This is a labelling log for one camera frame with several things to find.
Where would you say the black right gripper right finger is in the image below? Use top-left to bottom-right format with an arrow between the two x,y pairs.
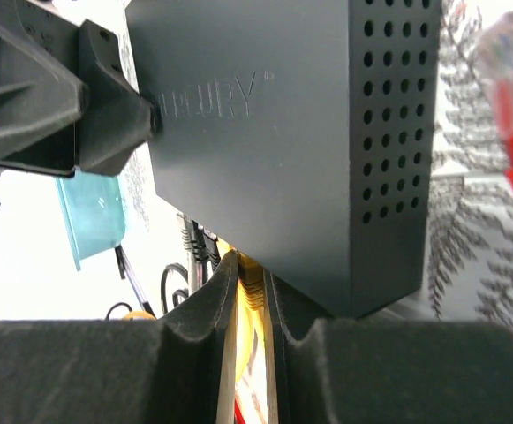
264,273 -> 513,423

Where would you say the teal transparent plastic tray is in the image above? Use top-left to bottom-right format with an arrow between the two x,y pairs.
55,171 -> 126,270

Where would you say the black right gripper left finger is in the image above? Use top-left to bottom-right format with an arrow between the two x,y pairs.
0,253 -> 238,423

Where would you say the floral tablecloth mat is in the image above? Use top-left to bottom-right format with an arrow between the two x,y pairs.
114,0 -> 513,337

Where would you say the black ethernet cable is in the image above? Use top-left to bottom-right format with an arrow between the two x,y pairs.
105,223 -> 220,322

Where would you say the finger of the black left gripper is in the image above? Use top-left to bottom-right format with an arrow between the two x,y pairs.
0,1 -> 159,177

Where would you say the grey ethernet cable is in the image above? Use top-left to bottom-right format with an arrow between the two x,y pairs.
177,212 -> 200,292

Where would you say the black network switch box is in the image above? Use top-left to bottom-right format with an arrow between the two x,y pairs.
126,1 -> 441,317

